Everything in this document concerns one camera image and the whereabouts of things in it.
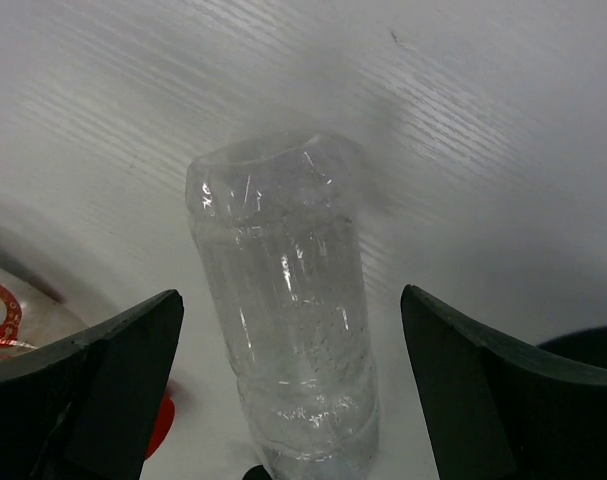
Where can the red cap bottle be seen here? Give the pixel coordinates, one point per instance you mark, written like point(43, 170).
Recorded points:
point(31, 319)

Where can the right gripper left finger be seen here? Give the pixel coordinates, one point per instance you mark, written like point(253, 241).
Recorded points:
point(85, 407)

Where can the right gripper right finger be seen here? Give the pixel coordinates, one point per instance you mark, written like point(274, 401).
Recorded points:
point(496, 407)

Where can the black cylindrical bin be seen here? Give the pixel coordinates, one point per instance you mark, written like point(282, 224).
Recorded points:
point(587, 346)

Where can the crushed clear bottle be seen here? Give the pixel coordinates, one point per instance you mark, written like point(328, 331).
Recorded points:
point(275, 225)

